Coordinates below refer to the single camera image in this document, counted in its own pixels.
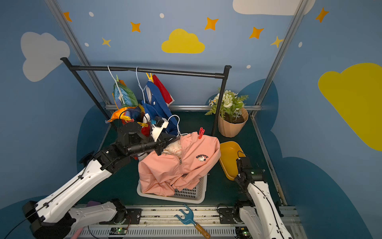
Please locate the yellow clothespin blue jacket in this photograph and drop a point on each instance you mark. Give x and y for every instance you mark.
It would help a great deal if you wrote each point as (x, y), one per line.
(143, 124)
(150, 77)

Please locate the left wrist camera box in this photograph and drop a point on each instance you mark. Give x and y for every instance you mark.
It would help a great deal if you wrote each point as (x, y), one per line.
(157, 125)

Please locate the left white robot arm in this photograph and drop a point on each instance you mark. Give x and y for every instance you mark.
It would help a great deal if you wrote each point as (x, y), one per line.
(55, 216)

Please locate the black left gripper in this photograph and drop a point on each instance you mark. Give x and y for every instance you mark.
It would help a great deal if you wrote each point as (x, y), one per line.
(162, 143)

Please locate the black clothes rack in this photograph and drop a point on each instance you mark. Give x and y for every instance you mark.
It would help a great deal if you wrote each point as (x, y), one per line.
(74, 69)

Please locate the purple silicone spatula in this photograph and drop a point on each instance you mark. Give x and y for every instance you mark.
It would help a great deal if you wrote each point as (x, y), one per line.
(84, 219)

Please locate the blue red white jacket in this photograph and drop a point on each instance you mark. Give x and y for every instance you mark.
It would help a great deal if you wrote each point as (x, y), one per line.
(154, 103)

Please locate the blue garden fork tool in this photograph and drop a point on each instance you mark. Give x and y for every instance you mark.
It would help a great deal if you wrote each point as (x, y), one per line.
(188, 219)

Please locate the yellow clothespin top blue jacket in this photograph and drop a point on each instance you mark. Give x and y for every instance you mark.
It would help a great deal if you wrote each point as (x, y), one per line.
(150, 77)

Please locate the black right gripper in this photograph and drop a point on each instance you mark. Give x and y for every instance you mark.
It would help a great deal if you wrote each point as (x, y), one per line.
(241, 163)

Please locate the rainbow striped jacket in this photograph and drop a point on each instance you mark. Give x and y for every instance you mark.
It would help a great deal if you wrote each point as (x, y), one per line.
(131, 111)

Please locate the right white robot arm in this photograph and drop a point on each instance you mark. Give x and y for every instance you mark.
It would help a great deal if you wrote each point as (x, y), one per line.
(262, 219)

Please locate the pink kids jacket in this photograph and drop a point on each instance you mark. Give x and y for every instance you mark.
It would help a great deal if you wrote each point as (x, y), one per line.
(180, 166)

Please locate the yellow plastic tray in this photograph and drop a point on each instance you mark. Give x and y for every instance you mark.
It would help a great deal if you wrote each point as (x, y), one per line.
(230, 152)

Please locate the beige faceted flower pot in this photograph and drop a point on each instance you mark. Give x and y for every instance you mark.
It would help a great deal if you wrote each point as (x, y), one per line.
(230, 130)

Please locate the red clothespin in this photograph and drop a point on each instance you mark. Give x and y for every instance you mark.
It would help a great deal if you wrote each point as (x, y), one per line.
(201, 132)

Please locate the white hanger rainbow jacket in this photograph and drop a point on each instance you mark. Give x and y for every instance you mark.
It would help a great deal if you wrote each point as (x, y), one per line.
(117, 86)

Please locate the white wire hanger pink jacket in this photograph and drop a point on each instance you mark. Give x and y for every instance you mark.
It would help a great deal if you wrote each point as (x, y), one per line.
(178, 120)

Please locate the white plastic laundry basket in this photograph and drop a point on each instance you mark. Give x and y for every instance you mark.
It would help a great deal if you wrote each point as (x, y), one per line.
(188, 196)

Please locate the yellow clothespin lower blue jacket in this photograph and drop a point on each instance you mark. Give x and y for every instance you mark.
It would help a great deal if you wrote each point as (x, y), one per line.
(143, 124)

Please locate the artificial white flowers plant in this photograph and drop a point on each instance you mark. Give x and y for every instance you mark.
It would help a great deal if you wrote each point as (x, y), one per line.
(231, 107)

